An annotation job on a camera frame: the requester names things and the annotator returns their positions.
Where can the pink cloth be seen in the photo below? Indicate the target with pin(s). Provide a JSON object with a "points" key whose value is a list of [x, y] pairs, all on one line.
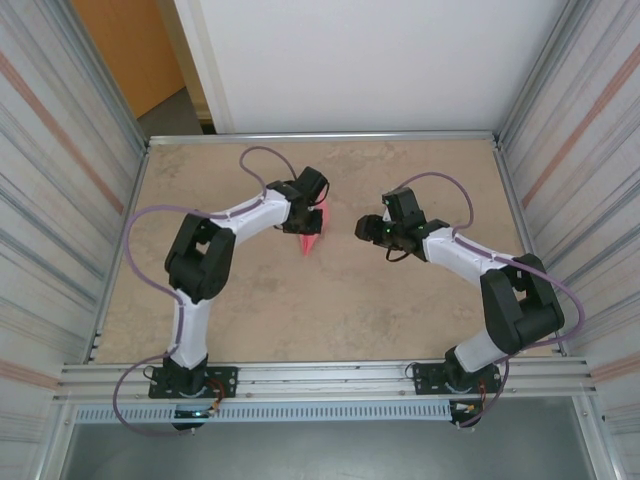
{"points": [[307, 246]]}

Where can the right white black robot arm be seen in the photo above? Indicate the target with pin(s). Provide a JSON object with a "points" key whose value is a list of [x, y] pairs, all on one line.
{"points": [[480, 350]]}

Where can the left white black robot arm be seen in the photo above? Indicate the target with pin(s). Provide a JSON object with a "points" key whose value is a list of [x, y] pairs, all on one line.
{"points": [[192, 330]]}

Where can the grey metal sheet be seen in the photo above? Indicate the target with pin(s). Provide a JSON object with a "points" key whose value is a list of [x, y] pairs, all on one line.
{"points": [[325, 455]]}

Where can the small board with green light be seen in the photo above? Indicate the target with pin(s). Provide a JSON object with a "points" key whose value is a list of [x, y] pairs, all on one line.
{"points": [[195, 413]]}

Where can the orange wooden door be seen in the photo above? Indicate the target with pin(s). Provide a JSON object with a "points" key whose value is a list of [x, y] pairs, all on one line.
{"points": [[130, 50]]}

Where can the short aluminium table rail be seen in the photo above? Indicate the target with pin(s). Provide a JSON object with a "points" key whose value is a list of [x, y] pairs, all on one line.
{"points": [[325, 137]]}

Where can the wide aluminium mounting rail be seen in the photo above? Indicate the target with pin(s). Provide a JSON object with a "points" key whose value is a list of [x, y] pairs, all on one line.
{"points": [[325, 380]]}

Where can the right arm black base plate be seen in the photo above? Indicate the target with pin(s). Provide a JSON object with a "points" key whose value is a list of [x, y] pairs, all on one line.
{"points": [[425, 377]]}

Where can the white door frame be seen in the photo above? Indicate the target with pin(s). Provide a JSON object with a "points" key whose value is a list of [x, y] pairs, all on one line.
{"points": [[204, 60]]}

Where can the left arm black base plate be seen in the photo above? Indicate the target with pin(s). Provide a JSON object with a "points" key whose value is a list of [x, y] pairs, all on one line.
{"points": [[225, 382]]}

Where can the striped metal enclosure panel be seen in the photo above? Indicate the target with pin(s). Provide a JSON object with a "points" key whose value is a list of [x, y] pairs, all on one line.
{"points": [[40, 200], [590, 200]]}

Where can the long aluminium side rail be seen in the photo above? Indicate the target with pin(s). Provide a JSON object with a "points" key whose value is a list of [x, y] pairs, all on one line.
{"points": [[557, 345], [95, 350]]}

